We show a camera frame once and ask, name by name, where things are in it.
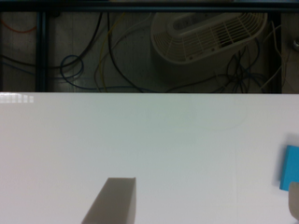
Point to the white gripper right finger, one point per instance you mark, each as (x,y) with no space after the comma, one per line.
(294,199)

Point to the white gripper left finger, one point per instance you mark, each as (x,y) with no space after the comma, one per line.
(115,203)

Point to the light blue square block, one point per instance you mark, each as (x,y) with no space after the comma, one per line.
(290,169)

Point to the white air purifier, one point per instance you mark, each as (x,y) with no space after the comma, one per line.
(188,45)

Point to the black aluminium frame post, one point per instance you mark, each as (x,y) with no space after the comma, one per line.
(42,51)

